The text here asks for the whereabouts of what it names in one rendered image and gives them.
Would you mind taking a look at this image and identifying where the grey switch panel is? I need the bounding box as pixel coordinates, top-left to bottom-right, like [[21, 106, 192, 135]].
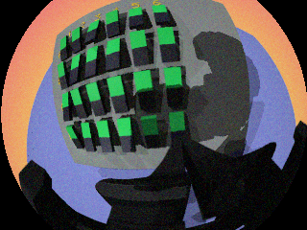
[[51, 0, 250, 170]]

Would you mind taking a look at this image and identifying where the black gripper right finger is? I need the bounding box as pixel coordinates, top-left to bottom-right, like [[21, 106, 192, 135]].
[[179, 135, 276, 221]]

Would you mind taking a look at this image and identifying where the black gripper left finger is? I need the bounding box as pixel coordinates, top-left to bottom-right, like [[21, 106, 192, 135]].
[[95, 137, 192, 222]]

